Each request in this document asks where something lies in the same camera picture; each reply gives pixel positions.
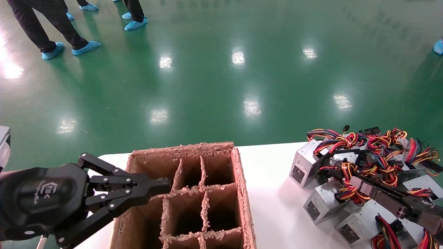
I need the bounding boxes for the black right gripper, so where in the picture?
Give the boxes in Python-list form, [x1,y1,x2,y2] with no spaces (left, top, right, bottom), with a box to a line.
[350,176,443,242]

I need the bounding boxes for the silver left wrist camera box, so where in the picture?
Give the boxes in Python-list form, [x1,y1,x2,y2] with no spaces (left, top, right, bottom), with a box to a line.
[0,126,11,170]

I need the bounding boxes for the cardboard box with dividers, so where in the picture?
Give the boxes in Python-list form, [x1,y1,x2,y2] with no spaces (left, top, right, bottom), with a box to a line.
[110,142,257,249]

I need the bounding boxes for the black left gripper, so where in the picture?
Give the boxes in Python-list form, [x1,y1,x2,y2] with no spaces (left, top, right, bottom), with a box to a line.
[0,153,172,248]

